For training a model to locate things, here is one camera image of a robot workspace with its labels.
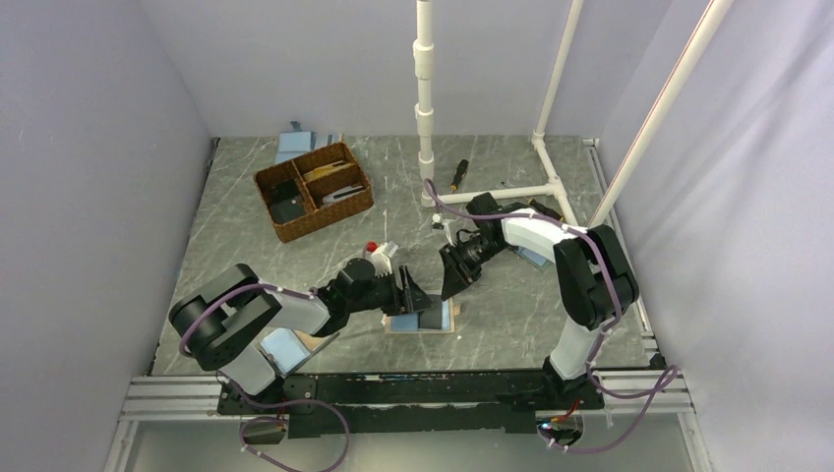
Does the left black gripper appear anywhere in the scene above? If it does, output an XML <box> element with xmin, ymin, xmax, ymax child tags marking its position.
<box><xmin>348</xmin><ymin>265</ymin><xmax>437</xmax><ymax>317</ymax></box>

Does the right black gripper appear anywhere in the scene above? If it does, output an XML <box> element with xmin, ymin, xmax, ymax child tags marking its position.
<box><xmin>440</xmin><ymin>234</ymin><xmax>506</xmax><ymax>301</ymax></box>

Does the black credit card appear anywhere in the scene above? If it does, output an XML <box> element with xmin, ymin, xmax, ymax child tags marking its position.
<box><xmin>418</xmin><ymin>308</ymin><xmax>445</xmax><ymax>330</ymax></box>

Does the tan blue card holder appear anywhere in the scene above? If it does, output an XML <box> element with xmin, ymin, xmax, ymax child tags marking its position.
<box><xmin>383</xmin><ymin>294</ymin><xmax>461</xmax><ymax>334</ymax></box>

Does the silver grey vip card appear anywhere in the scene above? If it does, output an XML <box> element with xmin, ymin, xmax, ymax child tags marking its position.
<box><xmin>323</xmin><ymin>186</ymin><xmax>364</xmax><ymax>207</ymax></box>

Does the gold credit card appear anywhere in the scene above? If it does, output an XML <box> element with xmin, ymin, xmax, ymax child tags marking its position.
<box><xmin>303</xmin><ymin>160</ymin><xmax>351</xmax><ymax>182</ymax></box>

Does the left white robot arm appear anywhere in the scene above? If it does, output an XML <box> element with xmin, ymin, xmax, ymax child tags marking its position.
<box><xmin>168</xmin><ymin>258</ymin><xmax>433</xmax><ymax>413</ymax></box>

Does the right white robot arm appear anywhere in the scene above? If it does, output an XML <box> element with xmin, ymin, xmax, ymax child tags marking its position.
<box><xmin>439</xmin><ymin>193</ymin><xmax>639</xmax><ymax>408</ymax></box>

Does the blue open card holder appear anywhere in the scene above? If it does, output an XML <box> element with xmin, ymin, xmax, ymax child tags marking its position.
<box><xmin>515</xmin><ymin>247</ymin><xmax>550</xmax><ymax>268</ymax></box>

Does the blue orange card holder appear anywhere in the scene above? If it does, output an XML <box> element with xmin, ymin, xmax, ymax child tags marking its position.
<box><xmin>260</xmin><ymin>328</ymin><xmax>339</xmax><ymax>378</ymax></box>

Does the blue card holder at back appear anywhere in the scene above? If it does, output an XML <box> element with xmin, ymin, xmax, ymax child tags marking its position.
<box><xmin>274</xmin><ymin>120</ymin><xmax>344</xmax><ymax>164</ymax></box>

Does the black orange screwdriver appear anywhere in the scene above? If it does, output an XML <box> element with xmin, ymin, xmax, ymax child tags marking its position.
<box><xmin>449</xmin><ymin>159</ymin><xmax>469</xmax><ymax>192</ymax></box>

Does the brown wicker divided basket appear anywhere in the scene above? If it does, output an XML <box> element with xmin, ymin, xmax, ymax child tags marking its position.
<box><xmin>254</xmin><ymin>142</ymin><xmax>374</xmax><ymax>243</ymax></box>

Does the black item in basket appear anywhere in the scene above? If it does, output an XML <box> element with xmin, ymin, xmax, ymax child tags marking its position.
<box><xmin>268</xmin><ymin>180</ymin><xmax>307</xmax><ymax>224</ymax></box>

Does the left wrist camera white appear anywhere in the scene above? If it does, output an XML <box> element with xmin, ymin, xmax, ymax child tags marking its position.
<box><xmin>363</xmin><ymin>241</ymin><xmax>399</xmax><ymax>275</ymax></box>

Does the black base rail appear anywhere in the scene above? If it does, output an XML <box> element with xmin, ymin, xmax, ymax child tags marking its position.
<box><xmin>217</xmin><ymin>369</ymin><xmax>605</xmax><ymax>439</ymax></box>

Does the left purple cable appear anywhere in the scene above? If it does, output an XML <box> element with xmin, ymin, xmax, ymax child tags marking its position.
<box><xmin>177</xmin><ymin>281</ymin><xmax>353</xmax><ymax>472</ymax></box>

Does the white pvc pipe frame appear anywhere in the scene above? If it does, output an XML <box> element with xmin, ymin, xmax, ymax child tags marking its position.
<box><xmin>392</xmin><ymin>1</ymin><xmax>732</xmax><ymax>203</ymax></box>

